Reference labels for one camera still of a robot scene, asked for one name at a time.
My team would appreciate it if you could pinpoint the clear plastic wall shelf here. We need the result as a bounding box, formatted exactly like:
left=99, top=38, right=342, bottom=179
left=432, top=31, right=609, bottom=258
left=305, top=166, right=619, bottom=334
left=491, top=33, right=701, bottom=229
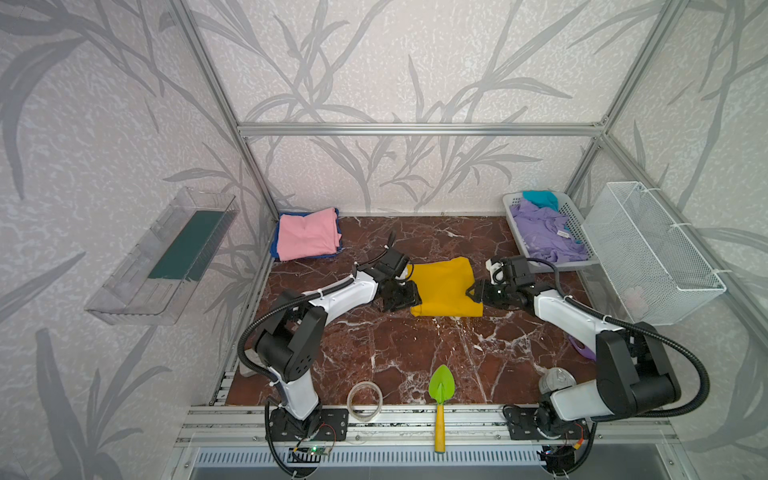
left=85, top=187, right=240, bottom=326

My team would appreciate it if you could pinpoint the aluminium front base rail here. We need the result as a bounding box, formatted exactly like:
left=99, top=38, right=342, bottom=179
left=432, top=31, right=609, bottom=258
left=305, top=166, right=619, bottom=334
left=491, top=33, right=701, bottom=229
left=174, top=404, right=680, bottom=447

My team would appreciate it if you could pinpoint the grey rectangular block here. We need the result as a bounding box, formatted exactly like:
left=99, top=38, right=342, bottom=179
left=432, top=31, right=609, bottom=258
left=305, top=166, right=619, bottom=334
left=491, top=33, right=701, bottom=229
left=238, top=349, right=262, bottom=378

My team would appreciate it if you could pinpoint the yellow printed t-shirt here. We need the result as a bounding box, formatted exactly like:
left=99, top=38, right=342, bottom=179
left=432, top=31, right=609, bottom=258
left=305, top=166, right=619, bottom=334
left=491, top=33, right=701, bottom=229
left=409, top=257, right=483, bottom=317

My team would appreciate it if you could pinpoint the aluminium frame profile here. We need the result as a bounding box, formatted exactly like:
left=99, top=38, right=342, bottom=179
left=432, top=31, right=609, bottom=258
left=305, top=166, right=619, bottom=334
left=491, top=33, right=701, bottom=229
left=159, top=1, right=767, bottom=337

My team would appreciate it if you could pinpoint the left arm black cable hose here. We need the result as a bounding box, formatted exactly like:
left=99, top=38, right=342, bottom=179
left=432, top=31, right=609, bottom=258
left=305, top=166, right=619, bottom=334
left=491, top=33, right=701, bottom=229
left=236, top=232, right=397, bottom=478

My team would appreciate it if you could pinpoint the dark green sponge pad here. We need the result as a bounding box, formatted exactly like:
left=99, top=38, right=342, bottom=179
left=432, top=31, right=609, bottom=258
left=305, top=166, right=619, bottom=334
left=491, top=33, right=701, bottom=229
left=148, top=210, right=224, bottom=282

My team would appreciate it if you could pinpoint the purple t-shirt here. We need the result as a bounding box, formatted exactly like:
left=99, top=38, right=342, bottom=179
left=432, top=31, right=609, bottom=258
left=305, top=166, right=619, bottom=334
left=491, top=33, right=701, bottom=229
left=510, top=198, right=589, bottom=264

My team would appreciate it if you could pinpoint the clear tape roll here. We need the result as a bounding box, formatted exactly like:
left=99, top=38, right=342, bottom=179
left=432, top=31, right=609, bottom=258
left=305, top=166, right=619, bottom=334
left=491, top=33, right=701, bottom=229
left=346, top=381, right=384, bottom=424

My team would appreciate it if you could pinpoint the purple pink toy rake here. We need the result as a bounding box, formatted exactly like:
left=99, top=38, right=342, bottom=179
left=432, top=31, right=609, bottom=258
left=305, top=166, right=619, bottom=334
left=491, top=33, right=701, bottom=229
left=568, top=336, right=596, bottom=362

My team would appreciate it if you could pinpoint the green toy trowel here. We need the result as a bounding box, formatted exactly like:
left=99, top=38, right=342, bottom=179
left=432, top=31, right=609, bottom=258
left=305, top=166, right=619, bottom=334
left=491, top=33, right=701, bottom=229
left=428, top=365, right=455, bottom=454

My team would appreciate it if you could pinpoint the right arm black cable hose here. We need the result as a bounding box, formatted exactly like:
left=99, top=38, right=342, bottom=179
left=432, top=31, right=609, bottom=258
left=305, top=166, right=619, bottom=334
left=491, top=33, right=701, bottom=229
left=524, top=256, right=712, bottom=475

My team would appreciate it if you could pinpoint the grey plastic laundry basket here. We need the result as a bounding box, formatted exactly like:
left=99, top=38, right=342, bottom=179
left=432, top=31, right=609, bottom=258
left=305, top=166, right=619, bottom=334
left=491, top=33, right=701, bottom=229
left=502, top=192, right=599, bottom=271

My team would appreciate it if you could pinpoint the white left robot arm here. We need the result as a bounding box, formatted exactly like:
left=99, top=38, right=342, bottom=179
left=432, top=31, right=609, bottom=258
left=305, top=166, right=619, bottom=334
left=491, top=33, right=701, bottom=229
left=238, top=247, right=421, bottom=421

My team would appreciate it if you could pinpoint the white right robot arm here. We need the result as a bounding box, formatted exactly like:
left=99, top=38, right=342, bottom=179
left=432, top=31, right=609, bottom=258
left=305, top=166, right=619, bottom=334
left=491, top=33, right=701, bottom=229
left=466, top=256, right=681, bottom=422

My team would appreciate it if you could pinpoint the teal t-shirt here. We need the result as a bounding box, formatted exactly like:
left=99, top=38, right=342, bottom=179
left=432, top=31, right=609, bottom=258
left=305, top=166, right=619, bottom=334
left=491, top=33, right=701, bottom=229
left=522, top=191, right=560, bottom=211

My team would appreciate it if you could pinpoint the white wire mesh basket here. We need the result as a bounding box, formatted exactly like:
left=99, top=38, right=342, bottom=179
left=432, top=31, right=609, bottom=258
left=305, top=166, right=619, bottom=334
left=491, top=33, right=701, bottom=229
left=582, top=181, right=727, bottom=326

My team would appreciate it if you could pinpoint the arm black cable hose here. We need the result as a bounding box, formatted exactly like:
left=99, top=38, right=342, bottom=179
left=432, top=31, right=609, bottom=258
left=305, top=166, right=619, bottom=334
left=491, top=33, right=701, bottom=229
left=236, top=232, right=397, bottom=478
left=524, top=256, right=712, bottom=475

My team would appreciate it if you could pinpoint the pink folded t-shirt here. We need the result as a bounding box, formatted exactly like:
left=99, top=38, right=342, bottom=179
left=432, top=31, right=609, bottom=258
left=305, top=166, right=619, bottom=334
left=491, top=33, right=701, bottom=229
left=276, top=207, right=343, bottom=262

